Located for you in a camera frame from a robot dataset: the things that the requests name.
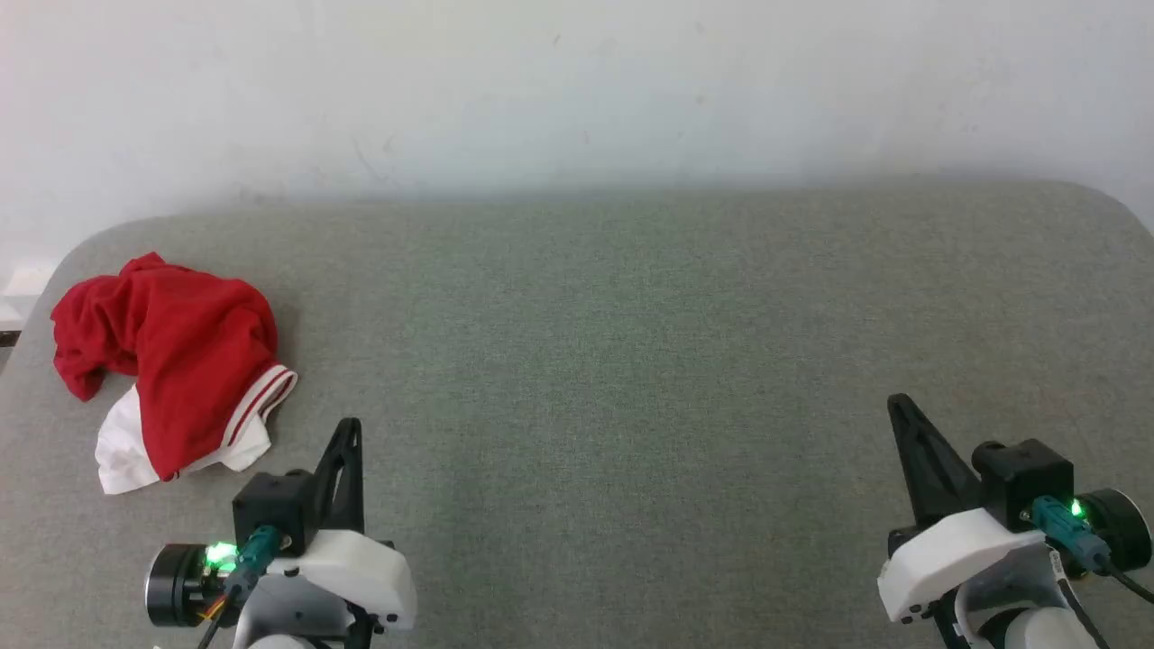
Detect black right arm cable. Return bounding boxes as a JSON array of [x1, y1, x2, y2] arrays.
[[1104, 561, 1154, 607]]

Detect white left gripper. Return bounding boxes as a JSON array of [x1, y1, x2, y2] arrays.
[[263, 416, 418, 633]]

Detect teal right cable connector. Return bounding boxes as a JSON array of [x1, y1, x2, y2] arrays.
[[1030, 495, 1113, 575]]

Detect grey fabric sofa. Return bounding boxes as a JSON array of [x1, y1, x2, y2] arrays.
[[0, 178, 1154, 649]]

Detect teal cable connector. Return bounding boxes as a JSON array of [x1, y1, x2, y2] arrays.
[[1030, 495, 1113, 575], [224, 526, 284, 591]]

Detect teal left cable connector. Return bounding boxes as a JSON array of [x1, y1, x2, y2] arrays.
[[224, 526, 284, 591]]

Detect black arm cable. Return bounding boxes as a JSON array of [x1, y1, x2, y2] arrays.
[[1104, 561, 1154, 607], [197, 581, 243, 649]]

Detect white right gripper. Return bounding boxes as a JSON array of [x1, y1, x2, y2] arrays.
[[878, 393, 1047, 625]]

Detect red and white basketball jersey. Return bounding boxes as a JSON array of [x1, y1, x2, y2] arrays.
[[50, 252, 298, 496]]

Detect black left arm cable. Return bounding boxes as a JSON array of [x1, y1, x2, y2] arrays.
[[197, 581, 243, 649]]

